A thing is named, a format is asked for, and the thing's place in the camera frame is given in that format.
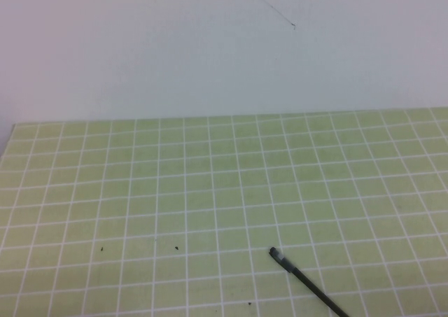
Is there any black pen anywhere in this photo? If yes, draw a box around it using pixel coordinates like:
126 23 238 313
292 266 351 317

